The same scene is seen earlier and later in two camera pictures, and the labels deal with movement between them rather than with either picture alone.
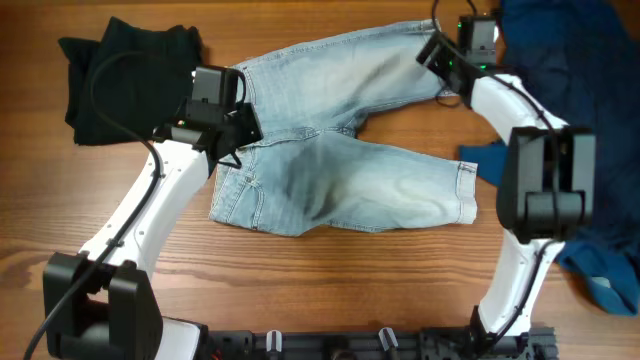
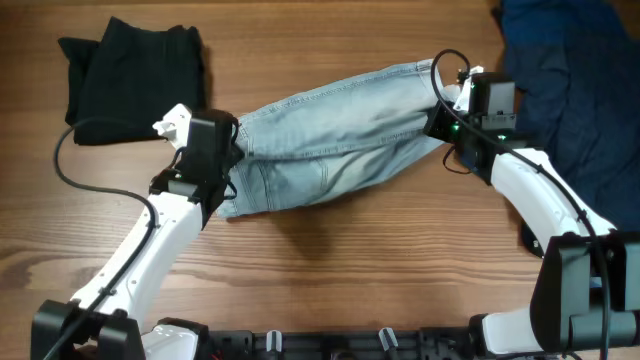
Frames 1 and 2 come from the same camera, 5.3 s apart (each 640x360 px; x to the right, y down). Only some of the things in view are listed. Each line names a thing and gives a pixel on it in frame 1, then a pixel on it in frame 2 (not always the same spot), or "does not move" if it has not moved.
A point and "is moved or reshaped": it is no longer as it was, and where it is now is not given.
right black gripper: x=437 y=63 -> x=439 y=114
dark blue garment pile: x=583 y=58 does not move
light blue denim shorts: x=312 y=171 is moved or reshaped
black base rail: x=424 y=343 does not move
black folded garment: x=124 y=87 does not move
